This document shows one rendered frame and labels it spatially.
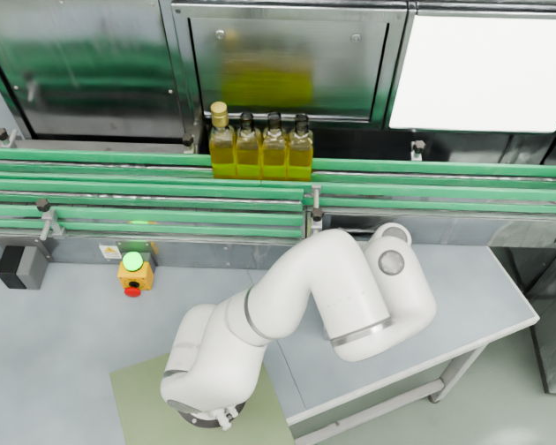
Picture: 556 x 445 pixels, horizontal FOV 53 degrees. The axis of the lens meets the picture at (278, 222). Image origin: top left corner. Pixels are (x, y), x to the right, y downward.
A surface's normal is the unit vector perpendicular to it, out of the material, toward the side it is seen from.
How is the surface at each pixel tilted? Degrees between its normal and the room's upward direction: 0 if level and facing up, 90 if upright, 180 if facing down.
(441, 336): 0
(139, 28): 90
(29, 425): 0
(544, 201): 90
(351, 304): 26
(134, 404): 4
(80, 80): 90
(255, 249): 90
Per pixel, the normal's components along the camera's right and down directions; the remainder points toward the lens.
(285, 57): -0.04, 0.83
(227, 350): 0.00, -0.58
